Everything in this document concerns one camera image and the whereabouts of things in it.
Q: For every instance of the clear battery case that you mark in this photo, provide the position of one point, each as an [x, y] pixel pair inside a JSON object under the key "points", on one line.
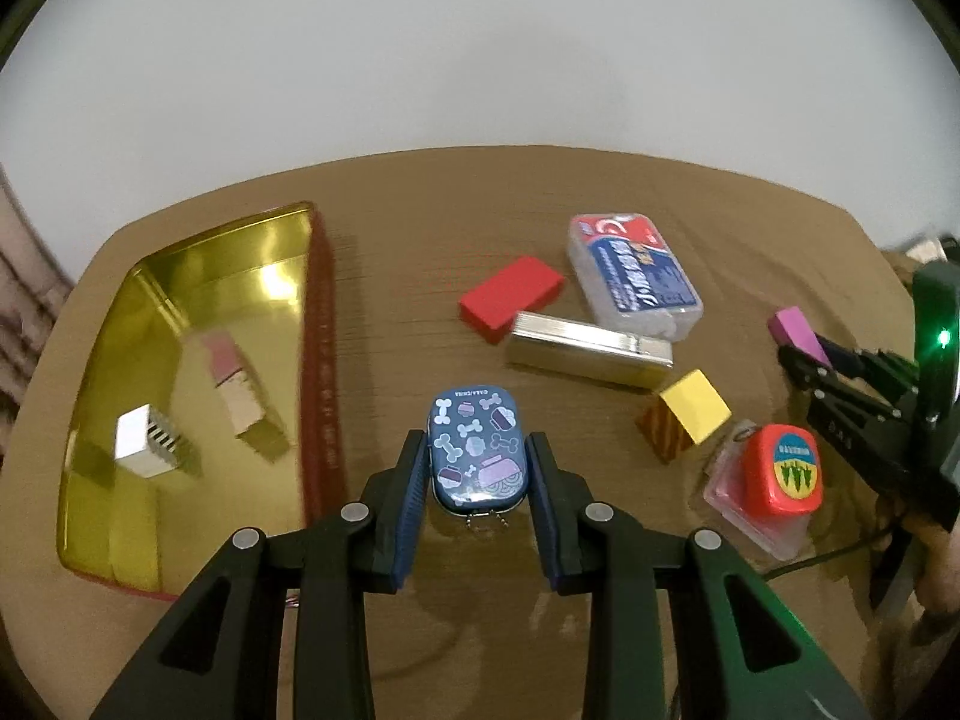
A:
{"points": [[634, 274]]}

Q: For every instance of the small clear plastic case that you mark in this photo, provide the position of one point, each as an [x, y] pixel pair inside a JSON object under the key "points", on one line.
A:
{"points": [[731, 506]]}

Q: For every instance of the pink and gold lipstick box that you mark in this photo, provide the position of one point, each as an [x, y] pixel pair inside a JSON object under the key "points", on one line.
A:
{"points": [[234, 382]]}

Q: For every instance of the gold tin tray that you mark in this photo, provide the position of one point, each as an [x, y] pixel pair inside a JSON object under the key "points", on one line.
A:
{"points": [[225, 292]]}

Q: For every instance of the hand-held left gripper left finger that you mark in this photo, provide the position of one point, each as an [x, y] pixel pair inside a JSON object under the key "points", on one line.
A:
{"points": [[407, 514]]}

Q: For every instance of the red tape measure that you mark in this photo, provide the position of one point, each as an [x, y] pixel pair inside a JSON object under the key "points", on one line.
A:
{"points": [[784, 469]]}

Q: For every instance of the gold metal bar box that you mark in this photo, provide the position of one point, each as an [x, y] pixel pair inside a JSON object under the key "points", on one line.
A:
{"points": [[585, 349]]}

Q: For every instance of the person's right hand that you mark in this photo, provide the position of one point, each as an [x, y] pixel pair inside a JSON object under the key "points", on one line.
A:
{"points": [[941, 570]]}

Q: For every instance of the silver cube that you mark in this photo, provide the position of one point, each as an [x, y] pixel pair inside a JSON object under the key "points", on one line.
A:
{"points": [[139, 441]]}

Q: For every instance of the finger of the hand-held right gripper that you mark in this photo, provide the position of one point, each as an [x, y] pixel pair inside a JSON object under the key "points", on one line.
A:
{"points": [[885, 373], [855, 420]]}

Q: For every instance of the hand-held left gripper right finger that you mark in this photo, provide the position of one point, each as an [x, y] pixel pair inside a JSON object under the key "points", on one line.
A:
{"points": [[544, 514]]}

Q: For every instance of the red block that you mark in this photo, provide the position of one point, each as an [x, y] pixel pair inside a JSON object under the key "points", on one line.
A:
{"points": [[506, 296]]}

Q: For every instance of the blue bone-print tin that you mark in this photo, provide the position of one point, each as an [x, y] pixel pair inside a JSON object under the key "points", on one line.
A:
{"points": [[472, 450]]}

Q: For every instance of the yellow cube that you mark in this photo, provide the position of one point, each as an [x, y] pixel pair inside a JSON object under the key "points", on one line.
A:
{"points": [[697, 405]]}

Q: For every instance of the beige patterned curtain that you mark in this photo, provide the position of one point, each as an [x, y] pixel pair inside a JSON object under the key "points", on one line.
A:
{"points": [[22, 277]]}

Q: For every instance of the pink block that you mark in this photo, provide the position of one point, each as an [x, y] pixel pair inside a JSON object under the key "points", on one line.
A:
{"points": [[795, 328]]}

